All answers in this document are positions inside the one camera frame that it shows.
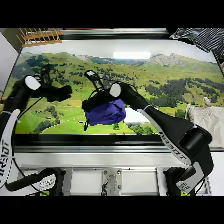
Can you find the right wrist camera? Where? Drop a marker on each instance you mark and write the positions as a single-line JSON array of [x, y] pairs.
[[94, 79]]

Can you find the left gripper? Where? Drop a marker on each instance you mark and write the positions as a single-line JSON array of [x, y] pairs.
[[59, 92]]

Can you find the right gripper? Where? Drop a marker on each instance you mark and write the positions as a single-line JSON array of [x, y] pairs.
[[96, 100]]

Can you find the silver frame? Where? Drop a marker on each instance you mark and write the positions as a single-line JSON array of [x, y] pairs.
[[100, 160]]

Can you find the purple garment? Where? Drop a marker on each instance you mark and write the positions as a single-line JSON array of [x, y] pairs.
[[108, 113]]

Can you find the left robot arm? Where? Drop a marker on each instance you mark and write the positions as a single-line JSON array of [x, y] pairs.
[[13, 100]]

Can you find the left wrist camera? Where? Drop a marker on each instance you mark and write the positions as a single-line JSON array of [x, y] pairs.
[[46, 75]]

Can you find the pale grey garment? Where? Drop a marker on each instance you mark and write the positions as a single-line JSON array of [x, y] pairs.
[[208, 121]]

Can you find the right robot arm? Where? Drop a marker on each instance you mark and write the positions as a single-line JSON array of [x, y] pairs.
[[173, 128]]

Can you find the striped garment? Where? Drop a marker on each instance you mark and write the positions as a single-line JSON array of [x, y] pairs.
[[203, 38]]

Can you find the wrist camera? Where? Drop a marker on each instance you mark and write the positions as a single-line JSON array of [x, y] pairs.
[[46, 75], [94, 79]]

